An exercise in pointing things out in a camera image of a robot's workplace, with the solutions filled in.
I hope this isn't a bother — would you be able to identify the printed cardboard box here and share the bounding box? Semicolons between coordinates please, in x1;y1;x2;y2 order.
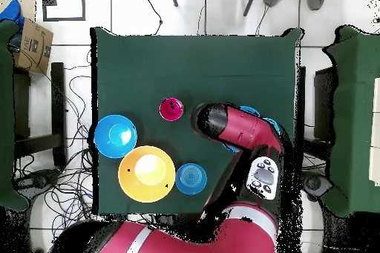
13;17;55;75

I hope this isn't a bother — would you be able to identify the black floor cable with knot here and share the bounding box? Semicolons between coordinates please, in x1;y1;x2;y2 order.
143;0;163;36

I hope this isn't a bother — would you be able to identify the plain cardboard box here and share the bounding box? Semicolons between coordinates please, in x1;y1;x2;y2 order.
0;0;37;22

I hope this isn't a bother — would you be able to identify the large yellow plastic bowl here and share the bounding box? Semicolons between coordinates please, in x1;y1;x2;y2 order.
117;145;177;204

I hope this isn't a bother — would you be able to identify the blue bag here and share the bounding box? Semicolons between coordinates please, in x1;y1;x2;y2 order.
0;0;25;30

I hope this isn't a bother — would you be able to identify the green cloth on side table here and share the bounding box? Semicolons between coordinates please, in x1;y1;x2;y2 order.
0;19;30;212
321;24;380;218

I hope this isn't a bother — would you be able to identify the red plastic cup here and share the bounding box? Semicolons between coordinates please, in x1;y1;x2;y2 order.
158;97;185;122

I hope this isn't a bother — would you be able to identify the small blue flat-bottomed bowl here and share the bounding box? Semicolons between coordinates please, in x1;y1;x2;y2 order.
175;162;209;196

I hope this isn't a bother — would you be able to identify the dark green tablecloth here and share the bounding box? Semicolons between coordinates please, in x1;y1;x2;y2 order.
90;26;304;215

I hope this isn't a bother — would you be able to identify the tangle of floor cables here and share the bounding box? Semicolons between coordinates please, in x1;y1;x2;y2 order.
14;47;99;253

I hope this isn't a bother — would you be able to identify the large blue plastic bowl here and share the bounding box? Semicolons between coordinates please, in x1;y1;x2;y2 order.
222;105;282;154
94;114;138;160

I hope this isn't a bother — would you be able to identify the black stool frame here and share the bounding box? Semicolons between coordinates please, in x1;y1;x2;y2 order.
13;62;68;167

